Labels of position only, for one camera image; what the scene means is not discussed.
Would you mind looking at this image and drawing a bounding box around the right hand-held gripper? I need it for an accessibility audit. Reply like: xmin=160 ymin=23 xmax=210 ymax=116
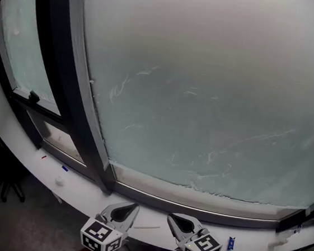
xmin=163 ymin=212 xmax=226 ymax=251

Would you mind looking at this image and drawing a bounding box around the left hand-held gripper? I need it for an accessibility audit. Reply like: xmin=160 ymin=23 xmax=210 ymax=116
xmin=78 ymin=197 xmax=140 ymax=251

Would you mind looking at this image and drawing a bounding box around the thin white stick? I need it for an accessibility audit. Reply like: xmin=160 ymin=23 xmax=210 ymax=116
xmin=133 ymin=222 xmax=161 ymax=232

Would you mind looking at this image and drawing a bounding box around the small blue packet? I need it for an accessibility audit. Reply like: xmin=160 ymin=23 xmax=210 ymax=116
xmin=227 ymin=235 xmax=237 ymax=251

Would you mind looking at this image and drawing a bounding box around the white crumpled tissue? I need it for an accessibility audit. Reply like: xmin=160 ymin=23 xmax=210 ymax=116
xmin=268 ymin=232 xmax=291 ymax=251

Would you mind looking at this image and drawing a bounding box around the low window pane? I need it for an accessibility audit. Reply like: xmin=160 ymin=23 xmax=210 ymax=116
xmin=39 ymin=121 xmax=89 ymax=164

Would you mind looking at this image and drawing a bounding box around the large frosted window pane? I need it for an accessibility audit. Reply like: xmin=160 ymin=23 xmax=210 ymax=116
xmin=62 ymin=0 xmax=314 ymax=211

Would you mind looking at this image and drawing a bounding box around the hinged frosted window pane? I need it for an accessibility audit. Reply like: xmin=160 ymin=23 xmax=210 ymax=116
xmin=0 ymin=0 xmax=74 ymax=117

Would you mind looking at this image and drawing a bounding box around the dark window frame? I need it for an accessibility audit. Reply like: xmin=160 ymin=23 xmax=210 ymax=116
xmin=0 ymin=0 xmax=314 ymax=239

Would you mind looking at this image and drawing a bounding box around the black window handle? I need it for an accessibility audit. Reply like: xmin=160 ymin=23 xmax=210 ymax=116
xmin=27 ymin=89 xmax=41 ymax=105

